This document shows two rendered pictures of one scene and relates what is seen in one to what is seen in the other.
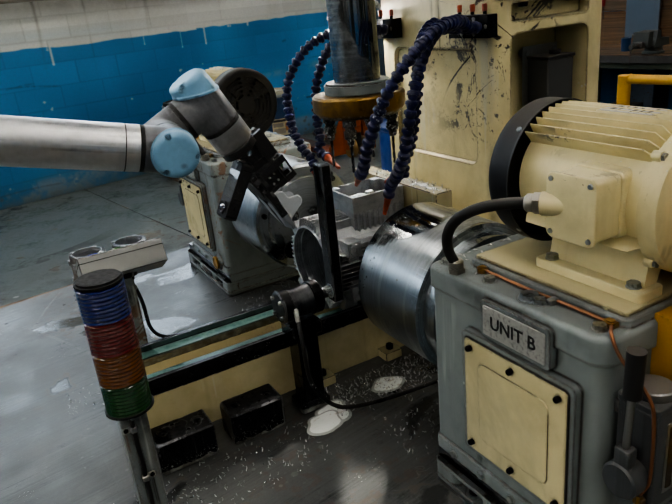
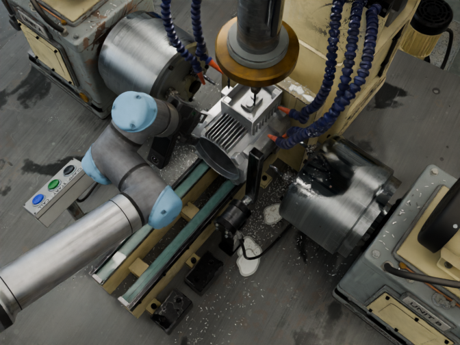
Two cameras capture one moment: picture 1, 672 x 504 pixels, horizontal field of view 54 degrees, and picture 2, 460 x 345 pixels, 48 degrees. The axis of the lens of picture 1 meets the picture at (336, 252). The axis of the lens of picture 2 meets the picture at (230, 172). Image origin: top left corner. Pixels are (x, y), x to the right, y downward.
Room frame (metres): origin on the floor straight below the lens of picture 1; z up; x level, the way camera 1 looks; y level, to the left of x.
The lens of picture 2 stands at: (0.66, 0.26, 2.22)
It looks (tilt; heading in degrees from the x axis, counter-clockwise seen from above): 65 degrees down; 336
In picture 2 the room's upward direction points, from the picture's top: 1 degrees clockwise
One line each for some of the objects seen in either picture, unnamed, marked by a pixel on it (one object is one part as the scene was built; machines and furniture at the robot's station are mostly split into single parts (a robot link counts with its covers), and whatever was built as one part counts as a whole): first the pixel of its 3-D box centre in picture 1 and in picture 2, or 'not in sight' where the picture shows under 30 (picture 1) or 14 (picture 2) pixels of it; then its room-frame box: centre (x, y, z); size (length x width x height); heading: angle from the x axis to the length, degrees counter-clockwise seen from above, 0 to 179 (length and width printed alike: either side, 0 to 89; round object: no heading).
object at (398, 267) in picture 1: (459, 290); (348, 202); (0.98, -0.20, 1.04); 0.41 x 0.25 x 0.25; 28
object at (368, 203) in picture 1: (366, 203); (251, 103); (1.29, -0.07, 1.11); 0.12 x 0.11 x 0.07; 118
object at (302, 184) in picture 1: (279, 204); (142, 57); (1.59, 0.13, 1.04); 0.37 x 0.25 x 0.25; 28
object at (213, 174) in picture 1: (245, 204); (85, 26); (1.80, 0.24, 0.99); 0.35 x 0.31 x 0.37; 28
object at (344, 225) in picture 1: (353, 251); (239, 132); (1.27, -0.04, 1.02); 0.20 x 0.19 x 0.19; 118
